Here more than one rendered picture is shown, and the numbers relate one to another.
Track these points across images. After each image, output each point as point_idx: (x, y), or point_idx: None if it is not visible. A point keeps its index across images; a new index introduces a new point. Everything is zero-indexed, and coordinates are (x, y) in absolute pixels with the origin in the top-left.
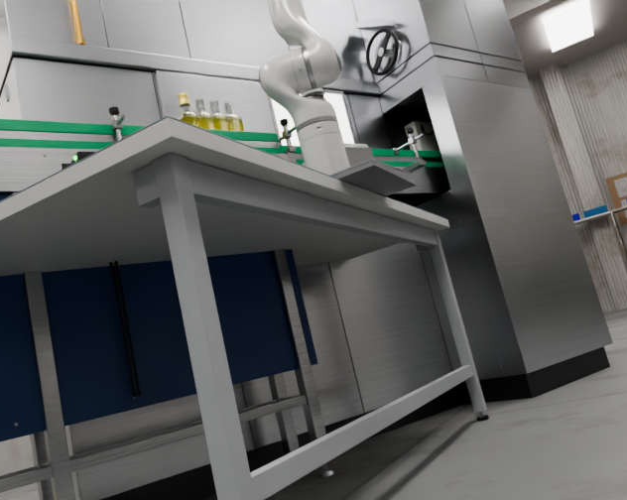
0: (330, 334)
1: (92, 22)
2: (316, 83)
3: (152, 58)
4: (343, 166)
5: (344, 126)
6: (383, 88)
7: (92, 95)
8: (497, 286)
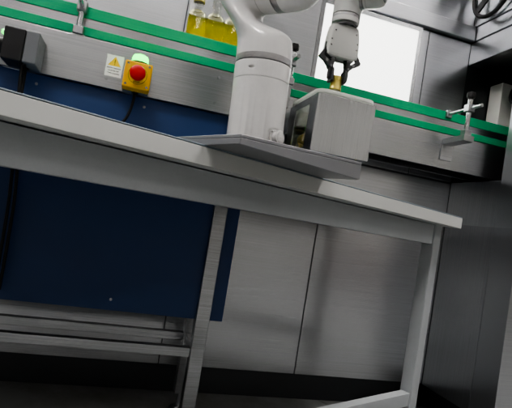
0: (289, 285)
1: None
2: (279, 6)
3: None
4: (264, 125)
5: (406, 69)
6: (480, 36)
7: None
8: (502, 314)
